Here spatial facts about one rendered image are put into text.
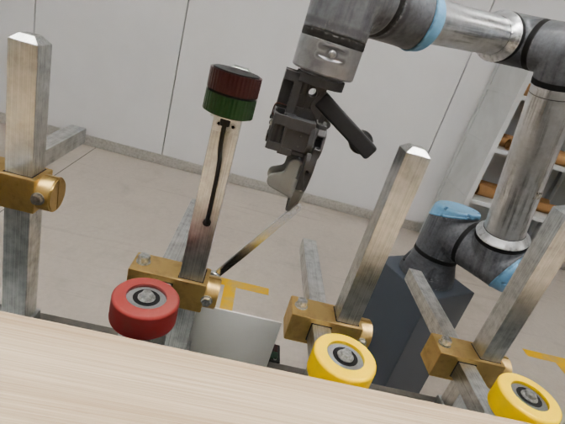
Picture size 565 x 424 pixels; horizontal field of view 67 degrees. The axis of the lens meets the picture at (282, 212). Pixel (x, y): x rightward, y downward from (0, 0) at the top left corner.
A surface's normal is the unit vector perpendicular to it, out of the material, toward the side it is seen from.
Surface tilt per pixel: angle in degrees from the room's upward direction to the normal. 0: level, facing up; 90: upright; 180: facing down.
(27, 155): 90
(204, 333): 90
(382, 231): 90
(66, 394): 0
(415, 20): 101
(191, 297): 90
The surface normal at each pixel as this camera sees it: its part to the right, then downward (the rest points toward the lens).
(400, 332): -0.83, -0.01
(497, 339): 0.00, 0.40
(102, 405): 0.27, -0.88
